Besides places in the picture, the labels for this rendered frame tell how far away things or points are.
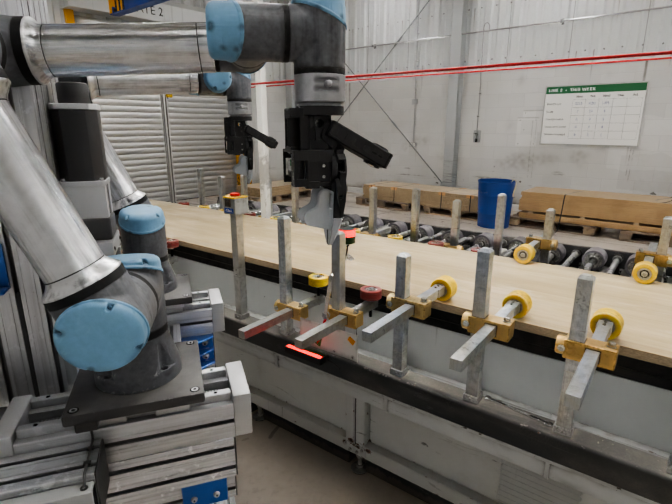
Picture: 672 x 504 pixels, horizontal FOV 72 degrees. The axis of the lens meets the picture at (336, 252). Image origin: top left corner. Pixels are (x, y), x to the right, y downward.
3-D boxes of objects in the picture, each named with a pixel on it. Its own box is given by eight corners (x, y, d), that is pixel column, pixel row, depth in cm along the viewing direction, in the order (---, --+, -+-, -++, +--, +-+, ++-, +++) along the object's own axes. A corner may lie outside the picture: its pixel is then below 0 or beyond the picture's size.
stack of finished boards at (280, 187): (339, 185, 1072) (339, 178, 1068) (261, 197, 891) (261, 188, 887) (314, 183, 1119) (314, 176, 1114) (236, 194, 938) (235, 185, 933)
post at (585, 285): (567, 449, 122) (594, 277, 109) (552, 444, 124) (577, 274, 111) (569, 442, 124) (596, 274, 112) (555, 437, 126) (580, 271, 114)
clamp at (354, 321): (355, 329, 156) (355, 316, 155) (324, 320, 164) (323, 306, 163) (364, 324, 160) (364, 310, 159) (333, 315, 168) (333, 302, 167)
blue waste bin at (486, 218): (504, 231, 668) (509, 181, 649) (467, 226, 704) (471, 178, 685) (519, 225, 711) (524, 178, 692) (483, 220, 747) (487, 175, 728)
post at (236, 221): (241, 320, 193) (235, 214, 181) (233, 317, 196) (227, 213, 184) (249, 317, 196) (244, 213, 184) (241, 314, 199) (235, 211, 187)
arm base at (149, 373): (88, 401, 78) (80, 348, 75) (100, 360, 91) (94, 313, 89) (182, 385, 82) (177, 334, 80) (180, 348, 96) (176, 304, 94)
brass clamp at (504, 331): (507, 343, 124) (509, 326, 123) (459, 331, 132) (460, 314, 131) (514, 335, 129) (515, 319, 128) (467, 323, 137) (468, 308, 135)
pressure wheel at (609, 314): (613, 309, 128) (584, 317, 133) (627, 336, 127) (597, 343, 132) (616, 303, 132) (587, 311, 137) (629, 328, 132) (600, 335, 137)
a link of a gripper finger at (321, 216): (301, 246, 73) (300, 188, 70) (336, 243, 75) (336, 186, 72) (306, 251, 70) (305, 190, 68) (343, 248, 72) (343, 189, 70)
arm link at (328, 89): (335, 78, 72) (354, 73, 64) (335, 109, 73) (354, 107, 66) (288, 77, 69) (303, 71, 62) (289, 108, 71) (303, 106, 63)
